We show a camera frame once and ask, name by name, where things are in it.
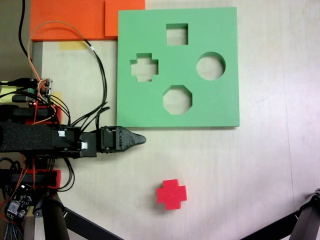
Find thin orange wire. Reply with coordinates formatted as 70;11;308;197
26;20;88;86

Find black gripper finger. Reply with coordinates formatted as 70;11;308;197
115;126;147;141
115;139;147;153

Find yellow masking tape strip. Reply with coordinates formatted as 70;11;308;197
59;41;89;51

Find long thin black wire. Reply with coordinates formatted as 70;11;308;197
84;38;109;126

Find circuit board with green terminals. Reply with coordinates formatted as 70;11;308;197
26;77;55;105

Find red cross columnar block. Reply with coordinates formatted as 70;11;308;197
156;178;188;211

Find green shape sorter board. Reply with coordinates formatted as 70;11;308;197
116;6;241;130

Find black circuit board with capacitors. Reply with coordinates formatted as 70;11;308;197
4;183;35;222

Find thin black motor wires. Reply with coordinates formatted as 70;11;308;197
70;101;112;133

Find thick black cable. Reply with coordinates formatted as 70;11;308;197
18;0;31;59

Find round black tripod leg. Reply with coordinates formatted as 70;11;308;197
37;196;71;240
288;187;320;240

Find large orange foam block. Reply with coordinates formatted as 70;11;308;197
29;0;106;42

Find braided black white cable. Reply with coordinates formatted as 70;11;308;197
2;222;24;240

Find yellow sticky note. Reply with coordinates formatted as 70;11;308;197
0;84;16;104

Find thin black wire loop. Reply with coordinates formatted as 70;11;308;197
56;158;76;192

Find flat black tripod leg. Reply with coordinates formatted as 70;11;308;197
62;206;126;240
239;212;301;240

